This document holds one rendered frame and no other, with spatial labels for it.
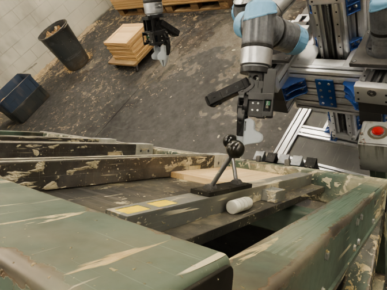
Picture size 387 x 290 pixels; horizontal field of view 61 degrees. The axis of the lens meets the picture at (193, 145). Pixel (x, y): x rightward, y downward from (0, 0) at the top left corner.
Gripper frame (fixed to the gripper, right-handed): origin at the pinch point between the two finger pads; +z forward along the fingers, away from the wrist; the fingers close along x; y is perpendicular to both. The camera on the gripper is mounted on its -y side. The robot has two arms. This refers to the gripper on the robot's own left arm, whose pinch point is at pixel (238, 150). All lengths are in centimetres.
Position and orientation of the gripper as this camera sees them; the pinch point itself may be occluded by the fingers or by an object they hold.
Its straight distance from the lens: 80.6
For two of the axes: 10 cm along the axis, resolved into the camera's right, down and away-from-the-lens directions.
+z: -0.8, 10.0, 0.5
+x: 2.6, -0.3, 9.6
